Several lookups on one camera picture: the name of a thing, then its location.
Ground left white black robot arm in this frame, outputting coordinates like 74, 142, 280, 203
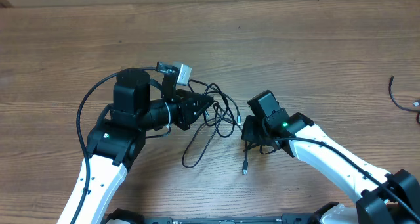
58, 63, 214, 223

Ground black usb cables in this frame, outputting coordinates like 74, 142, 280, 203
182, 79, 249, 176

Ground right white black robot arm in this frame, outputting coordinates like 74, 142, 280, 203
241, 90, 419, 223

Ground long black cable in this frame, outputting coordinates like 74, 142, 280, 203
388, 75, 420, 125

